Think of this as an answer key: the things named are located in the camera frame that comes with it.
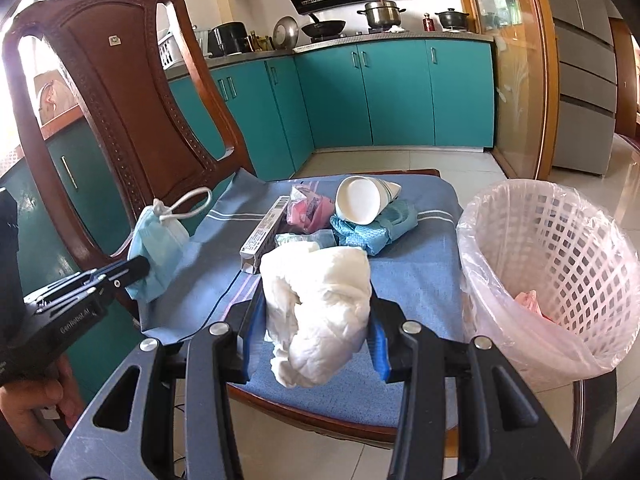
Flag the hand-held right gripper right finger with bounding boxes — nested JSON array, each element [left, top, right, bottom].
[[369, 297, 583, 480]]

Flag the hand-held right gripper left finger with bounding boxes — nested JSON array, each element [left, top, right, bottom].
[[50, 292, 271, 480]]

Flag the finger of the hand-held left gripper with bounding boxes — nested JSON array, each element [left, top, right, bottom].
[[22, 275, 126, 318], [75, 256, 152, 286]]

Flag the blue face mask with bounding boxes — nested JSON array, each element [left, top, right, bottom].
[[125, 187, 213, 303]]

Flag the white tissue wad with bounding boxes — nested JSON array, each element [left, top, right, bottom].
[[260, 242, 373, 390]]

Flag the long grey cardboard box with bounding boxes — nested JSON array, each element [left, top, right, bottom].
[[240, 196, 292, 275]]

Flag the pale green wrapper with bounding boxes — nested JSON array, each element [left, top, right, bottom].
[[274, 230, 335, 252]]

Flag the blue textured cloth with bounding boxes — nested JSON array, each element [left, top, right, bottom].
[[330, 199, 418, 256]]

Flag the clear plastic bin liner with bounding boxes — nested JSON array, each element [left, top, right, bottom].
[[456, 178, 640, 386]]

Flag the pink snack wrapper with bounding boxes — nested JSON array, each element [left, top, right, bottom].
[[287, 185, 336, 234]]

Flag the white paper cup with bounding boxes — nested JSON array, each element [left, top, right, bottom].
[[335, 175, 403, 225]]

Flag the pink plastic bag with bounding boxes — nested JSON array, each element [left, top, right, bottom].
[[515, 290, 555, 323]]

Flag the white plastic lattice basket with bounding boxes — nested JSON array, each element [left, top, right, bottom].
[[456, 178, 640, 396]]

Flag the person's left hand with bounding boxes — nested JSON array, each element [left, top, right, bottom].
[[0, 357, 86, 461]]

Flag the blue striped seat cloth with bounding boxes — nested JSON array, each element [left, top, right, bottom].
[[140, 167, 463, 433]]

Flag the carved wooden chair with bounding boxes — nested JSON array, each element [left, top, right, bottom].
[[2, 0, 461, 448]]

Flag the white plastic dish rack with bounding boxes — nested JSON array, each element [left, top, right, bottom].
[[159, 32, 183, 70]]

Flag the black air fryer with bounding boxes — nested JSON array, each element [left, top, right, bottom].
[[207, 21, 247, 57]]

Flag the teal kitchen cabinets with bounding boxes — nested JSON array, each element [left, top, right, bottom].
[[0, 37, 496, 411]]

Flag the wooden framed glass door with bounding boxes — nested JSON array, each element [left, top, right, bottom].
[[447, 0, 558, 181]]

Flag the black wok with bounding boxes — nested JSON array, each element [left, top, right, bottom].
[[301, 12, 347, 40]]

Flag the gas stove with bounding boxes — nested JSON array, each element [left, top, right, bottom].
[[305, 30, 416, 41]]

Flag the steel cooking pot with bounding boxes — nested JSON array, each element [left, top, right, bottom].
[[357, 0, 407, 31]]

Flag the black clay pot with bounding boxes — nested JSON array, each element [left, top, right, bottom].
[[435, 8, 471, 31]]

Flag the grey refrigerator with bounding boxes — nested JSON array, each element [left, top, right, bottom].
[[532, 0, 621, 178]]

